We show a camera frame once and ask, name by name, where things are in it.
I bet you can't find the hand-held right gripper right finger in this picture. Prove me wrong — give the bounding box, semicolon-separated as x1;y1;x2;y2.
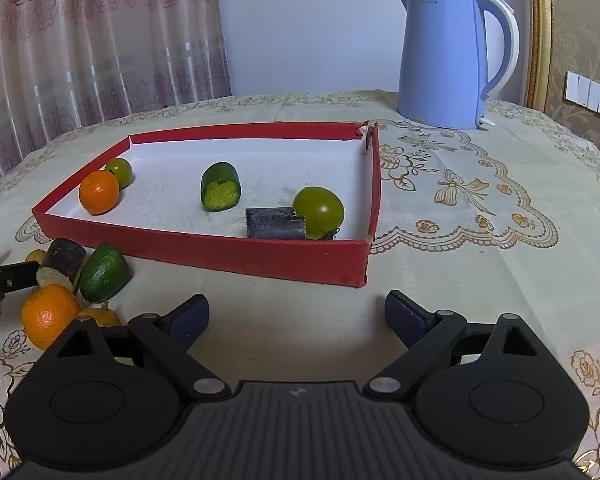
364;289;556;402

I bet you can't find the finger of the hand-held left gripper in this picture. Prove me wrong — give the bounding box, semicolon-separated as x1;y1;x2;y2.
0;261;46;293

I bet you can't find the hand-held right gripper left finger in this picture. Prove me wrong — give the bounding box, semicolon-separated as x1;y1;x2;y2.
55;294;231;403

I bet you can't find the orange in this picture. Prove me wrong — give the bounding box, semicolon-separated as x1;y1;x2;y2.
78;170;121;216
21;283;82;352

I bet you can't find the tapered green cucumber end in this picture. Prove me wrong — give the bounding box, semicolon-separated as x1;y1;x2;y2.
78;242;132;304

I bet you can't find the small yellow fruit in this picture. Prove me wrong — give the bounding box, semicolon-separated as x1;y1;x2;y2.
77;301;122;328

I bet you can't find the red cardboard tray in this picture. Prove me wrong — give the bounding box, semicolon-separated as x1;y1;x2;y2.
31;121;382;288

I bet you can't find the green tomato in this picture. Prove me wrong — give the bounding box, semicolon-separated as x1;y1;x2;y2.
292;186;346;241

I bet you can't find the green cucumber piece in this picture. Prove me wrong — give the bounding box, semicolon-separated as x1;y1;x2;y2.
200;161;242;213

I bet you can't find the green round citrus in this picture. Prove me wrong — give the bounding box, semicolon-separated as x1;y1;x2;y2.
104;157;134;190

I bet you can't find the cream embroidered tablecloth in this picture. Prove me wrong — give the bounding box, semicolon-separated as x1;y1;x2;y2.
0;91;600;480

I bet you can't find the pink patterned curtain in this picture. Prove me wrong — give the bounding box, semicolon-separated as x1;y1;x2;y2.
0;0;232;193

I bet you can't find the blue electric kettle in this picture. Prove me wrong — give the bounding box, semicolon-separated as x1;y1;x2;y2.
396;0;521;131

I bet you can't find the white wall switch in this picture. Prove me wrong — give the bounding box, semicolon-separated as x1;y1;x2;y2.
564;71;600;116

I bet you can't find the gold wall moulding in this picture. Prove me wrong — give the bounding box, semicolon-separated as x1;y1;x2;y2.
524;0;555;111

